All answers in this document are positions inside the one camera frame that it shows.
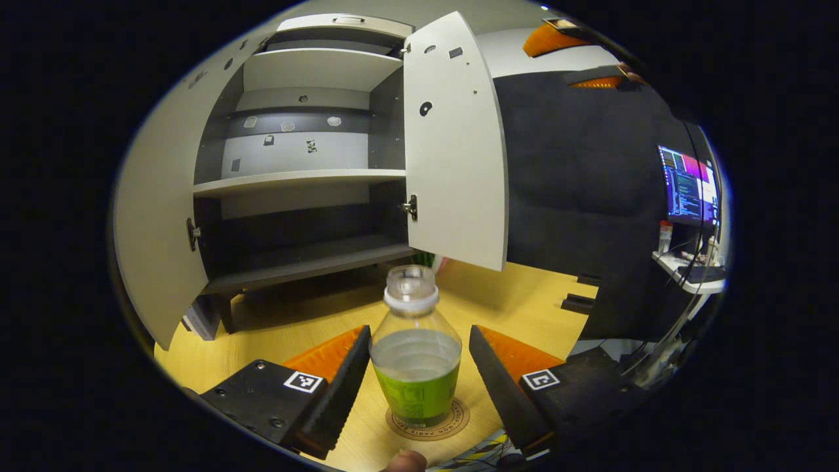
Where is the round brown coaster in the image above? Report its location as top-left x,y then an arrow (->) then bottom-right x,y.
385,397 -> 471,442

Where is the white cabinet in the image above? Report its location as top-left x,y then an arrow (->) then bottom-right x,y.
190,12 -> 420,335

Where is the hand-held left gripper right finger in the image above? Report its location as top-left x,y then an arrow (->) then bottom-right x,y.
469,324 -> 650,460

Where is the white cabinet door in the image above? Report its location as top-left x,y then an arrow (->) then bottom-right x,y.
402,10 -> 510,273
110,26 -> 283,352

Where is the light blue book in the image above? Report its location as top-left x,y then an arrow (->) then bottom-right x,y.
182,298 -> 221,342

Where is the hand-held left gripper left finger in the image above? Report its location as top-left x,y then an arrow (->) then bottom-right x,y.
200,325 -> 372,460

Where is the white cabinet drawer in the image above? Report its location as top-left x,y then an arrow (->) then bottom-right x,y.
275,13 -> 415,40

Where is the black backdrop cloth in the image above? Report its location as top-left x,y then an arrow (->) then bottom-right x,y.
492,66 -> 699,342

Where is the white side shelf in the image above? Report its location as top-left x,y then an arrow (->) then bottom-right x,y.
652,251 -> 727,296

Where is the yellow black striped object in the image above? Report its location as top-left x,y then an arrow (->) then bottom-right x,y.
429,429 -> 511,471

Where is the green label bottle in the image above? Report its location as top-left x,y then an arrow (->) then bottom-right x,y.
369,264 -> 463,428

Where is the computer monitor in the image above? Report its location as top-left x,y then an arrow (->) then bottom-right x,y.
657,144 -> 720,227

